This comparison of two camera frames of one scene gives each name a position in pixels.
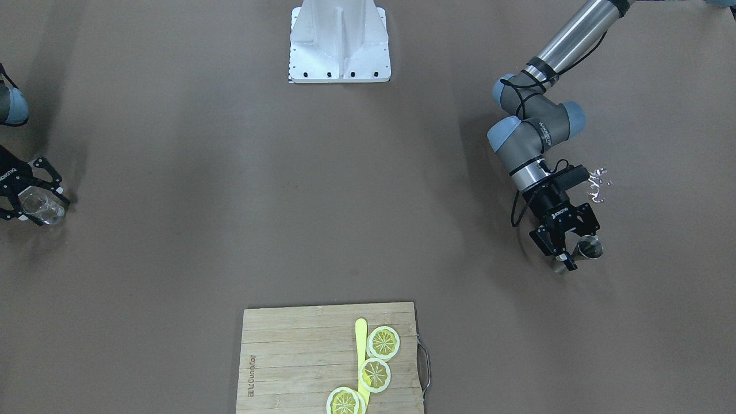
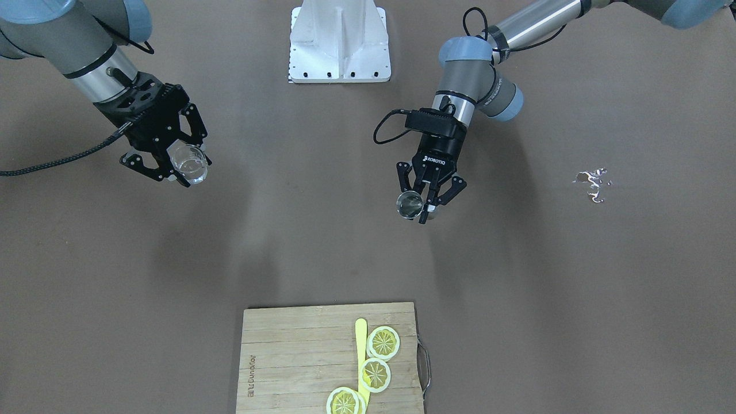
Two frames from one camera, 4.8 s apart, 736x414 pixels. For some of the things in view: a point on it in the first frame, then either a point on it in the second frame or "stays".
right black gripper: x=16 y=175 to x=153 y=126
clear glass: x=590 y=246 to x=409 y=204
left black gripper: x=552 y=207 to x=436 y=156
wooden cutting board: x=292 y=359 stays
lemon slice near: x=345 y=400 stays
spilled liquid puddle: x=594 y=177 stays
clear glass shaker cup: x=42 y=203 to x=189 y=161
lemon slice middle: x=375 y=375 stays
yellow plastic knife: x=361 y=337 stays
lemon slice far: x=383 y=342 stays
